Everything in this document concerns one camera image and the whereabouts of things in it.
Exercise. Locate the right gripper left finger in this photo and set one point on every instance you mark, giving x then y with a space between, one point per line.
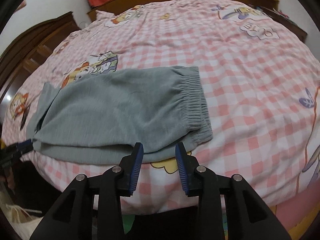
71 215

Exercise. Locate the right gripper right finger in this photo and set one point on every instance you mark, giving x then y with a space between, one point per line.
228 207

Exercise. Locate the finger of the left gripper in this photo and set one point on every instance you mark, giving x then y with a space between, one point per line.
26 145

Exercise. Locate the grey sweat pants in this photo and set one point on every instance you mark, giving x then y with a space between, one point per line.
99 118

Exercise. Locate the dark wooden headboard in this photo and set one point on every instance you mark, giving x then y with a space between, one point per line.
31 48

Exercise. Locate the pink checkered bed sheet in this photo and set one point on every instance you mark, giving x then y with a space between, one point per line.
260 81

